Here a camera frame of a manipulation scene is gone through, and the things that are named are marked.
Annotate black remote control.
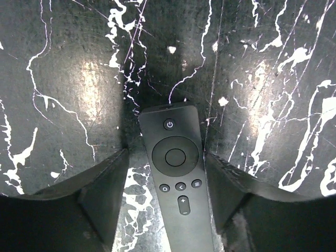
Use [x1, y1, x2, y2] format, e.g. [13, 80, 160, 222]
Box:
[139, 102, 214, 251]

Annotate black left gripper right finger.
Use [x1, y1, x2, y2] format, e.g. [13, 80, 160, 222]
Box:
[206, 153, 335, 251]

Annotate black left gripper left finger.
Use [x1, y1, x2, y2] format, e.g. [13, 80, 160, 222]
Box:
[1, 149, 129, 251]

